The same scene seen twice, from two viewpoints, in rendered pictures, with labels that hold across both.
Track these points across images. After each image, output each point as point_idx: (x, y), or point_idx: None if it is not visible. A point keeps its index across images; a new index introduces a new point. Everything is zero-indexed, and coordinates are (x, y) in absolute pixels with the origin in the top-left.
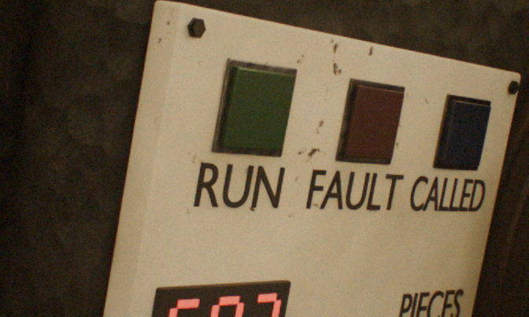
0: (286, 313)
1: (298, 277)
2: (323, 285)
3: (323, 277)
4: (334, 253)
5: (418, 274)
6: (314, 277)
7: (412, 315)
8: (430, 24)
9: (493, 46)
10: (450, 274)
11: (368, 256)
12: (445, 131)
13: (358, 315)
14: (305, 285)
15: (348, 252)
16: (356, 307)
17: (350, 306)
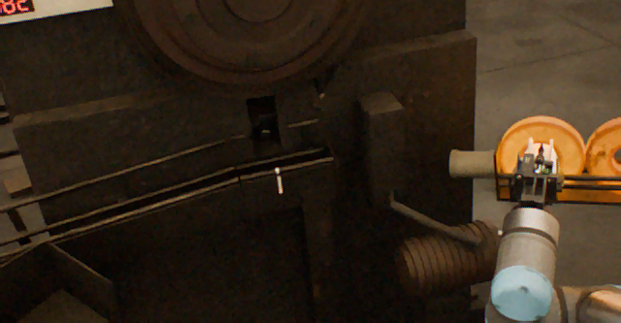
0: None
1: None
2: None
3: None
4: None
5: None
6: None
7: None
8: None
9: None
10: None
11: None
12: None
13: None
14: None
15: None
16: None
17: None
